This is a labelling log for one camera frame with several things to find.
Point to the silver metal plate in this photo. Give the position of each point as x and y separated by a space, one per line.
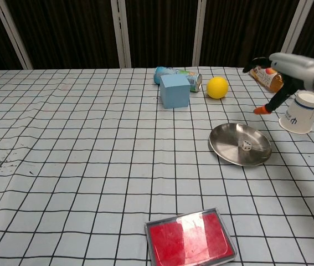
228 144

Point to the small white die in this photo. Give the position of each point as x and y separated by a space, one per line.
247 145

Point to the yellow ball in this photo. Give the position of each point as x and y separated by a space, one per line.
217 87

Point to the white black checkered tablecloth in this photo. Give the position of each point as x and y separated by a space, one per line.
76 166

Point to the dark pleated curtain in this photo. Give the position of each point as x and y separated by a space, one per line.
68 30

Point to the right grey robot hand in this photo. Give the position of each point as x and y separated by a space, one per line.
295 70

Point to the white paper cup blue print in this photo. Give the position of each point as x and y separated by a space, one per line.
298 116

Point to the juice bottle with fruit label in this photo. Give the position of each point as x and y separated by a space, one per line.
268 79

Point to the red ink pad clear case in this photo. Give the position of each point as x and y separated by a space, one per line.
190 241

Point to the light blue cube block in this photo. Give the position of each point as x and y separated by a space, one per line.
174 92

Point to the white screen frame post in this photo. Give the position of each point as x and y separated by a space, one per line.
293 30
121 33
12 33
199 33

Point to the blue drink can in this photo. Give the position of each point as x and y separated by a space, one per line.
167 71

